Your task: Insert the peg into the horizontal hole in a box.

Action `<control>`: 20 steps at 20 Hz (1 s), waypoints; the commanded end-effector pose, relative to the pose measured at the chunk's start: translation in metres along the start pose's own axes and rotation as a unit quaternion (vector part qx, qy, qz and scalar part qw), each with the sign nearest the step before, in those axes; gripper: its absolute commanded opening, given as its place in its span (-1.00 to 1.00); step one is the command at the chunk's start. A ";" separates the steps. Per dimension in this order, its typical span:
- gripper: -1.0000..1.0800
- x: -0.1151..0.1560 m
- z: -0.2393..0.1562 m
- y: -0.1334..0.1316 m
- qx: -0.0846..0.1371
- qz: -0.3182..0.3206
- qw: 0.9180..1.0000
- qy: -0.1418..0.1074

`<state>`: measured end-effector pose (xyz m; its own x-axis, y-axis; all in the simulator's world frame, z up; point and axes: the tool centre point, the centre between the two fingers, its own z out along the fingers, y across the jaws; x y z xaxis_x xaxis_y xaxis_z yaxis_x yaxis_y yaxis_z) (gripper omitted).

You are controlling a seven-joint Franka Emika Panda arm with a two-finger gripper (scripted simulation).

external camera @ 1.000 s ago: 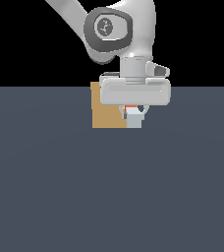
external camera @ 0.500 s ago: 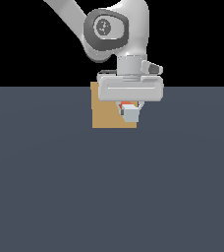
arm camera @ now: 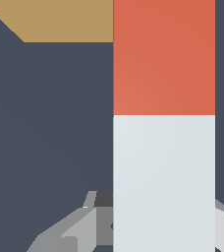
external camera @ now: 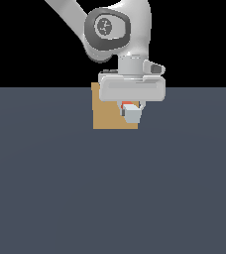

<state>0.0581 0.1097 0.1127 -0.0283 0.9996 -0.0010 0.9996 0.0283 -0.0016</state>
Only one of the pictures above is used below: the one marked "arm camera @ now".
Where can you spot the red and white peg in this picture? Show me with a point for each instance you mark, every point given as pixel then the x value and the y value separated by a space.
pixel 163 124

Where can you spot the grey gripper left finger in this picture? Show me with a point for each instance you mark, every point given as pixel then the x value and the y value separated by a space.
pixel 84 226

